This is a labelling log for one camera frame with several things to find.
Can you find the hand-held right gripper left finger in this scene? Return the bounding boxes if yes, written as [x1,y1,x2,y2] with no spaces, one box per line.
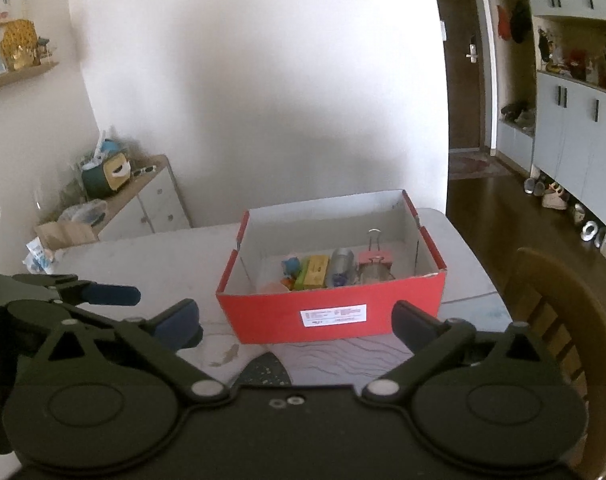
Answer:
[33,299,230,402]

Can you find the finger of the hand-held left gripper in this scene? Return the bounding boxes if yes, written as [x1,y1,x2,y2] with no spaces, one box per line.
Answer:
[12,273,142,307]
[7,301,98,333]

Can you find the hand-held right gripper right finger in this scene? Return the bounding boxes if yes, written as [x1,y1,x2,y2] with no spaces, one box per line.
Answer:
[363,301,554,402]

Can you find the pink binder clip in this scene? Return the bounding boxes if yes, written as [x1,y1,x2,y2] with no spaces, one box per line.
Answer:
[357,228,396,283]

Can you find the red cardboard box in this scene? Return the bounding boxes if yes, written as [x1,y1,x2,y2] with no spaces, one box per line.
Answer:
[216,189,448,345]

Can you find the silver metal can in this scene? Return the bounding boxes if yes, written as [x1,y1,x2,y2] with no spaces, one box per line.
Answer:
[327,247,358,288]

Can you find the blue and white packet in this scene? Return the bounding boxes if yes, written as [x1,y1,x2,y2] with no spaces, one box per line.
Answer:
[23,237,64,275]

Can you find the brown paper bag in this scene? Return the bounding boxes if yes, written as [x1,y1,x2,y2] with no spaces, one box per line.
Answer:
[34,221,100,251]

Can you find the clear plastic bag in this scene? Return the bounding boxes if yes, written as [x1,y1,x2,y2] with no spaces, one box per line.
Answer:
[58,199,108,226]

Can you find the white drawer chest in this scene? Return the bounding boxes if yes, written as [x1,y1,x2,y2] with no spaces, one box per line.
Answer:
[90,154,192,242]

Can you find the small yellow box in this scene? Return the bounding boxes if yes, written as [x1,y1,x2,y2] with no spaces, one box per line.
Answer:
[295,255,330,290]

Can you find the teal and yellow tissue box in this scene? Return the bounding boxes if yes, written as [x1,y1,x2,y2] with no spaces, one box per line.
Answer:
[81,139,134,200]

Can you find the wooden chair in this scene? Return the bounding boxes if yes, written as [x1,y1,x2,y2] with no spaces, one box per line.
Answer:
[503,246,606,480]

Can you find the patterned door rug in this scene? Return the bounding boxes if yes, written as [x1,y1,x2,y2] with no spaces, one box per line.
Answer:
[448,152,514,181]

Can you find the beige shoe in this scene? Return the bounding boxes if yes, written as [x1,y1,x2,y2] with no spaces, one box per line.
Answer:
[542,183,570,211]

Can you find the yellow ornament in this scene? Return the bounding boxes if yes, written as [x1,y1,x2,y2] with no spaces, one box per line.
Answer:
[0,19,38,72]

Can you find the brown door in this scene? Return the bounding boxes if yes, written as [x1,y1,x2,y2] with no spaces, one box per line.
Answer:
[428,0,494,153]

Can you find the dark shoes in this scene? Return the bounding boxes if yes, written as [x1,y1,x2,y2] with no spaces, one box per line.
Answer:
[500,100,531,121]

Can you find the black hanging garment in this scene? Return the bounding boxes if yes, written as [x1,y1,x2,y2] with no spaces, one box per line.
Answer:
[509,0,532,45]

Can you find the wooden wall shelf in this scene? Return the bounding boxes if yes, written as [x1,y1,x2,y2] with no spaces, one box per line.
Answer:
[0,61,60,93]

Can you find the white wall cabinet unit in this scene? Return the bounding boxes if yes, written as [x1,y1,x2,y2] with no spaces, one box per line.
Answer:
[483,0,606,266]

